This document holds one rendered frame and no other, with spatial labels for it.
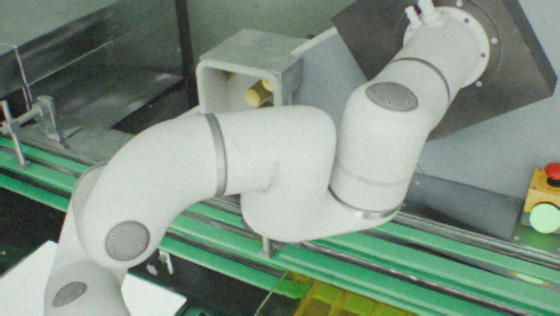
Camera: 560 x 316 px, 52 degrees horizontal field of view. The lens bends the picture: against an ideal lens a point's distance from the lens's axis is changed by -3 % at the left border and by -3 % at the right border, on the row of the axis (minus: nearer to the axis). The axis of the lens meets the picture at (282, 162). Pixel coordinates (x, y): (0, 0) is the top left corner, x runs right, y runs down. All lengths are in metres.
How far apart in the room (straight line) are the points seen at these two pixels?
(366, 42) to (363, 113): 0.33
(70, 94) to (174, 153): 1.25
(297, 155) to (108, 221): 0.19
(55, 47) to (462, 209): 1.16
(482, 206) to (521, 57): 0.27
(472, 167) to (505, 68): 0.23
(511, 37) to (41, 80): 1.22
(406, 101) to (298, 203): 0.16
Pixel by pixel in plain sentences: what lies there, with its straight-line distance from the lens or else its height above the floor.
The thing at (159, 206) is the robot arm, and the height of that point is 1.32.
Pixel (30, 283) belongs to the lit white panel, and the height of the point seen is 1.12.
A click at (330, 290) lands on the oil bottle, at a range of 1.03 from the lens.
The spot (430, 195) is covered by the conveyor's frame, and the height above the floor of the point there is 0.81.
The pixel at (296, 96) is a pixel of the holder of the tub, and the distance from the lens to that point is 1.09.
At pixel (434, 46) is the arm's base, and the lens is 0.79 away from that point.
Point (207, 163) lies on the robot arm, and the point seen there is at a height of 1.26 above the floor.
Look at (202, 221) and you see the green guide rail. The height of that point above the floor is 0.93.
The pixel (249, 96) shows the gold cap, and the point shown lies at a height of 0.81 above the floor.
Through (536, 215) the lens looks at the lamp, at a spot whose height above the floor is 0.85.
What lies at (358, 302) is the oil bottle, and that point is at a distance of 1.01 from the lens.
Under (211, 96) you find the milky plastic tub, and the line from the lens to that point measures 1.14.
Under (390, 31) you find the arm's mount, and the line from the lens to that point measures 0.92.
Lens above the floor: 1.63
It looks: 46 degrees down
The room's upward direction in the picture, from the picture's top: 136 degrees counter-clockwise
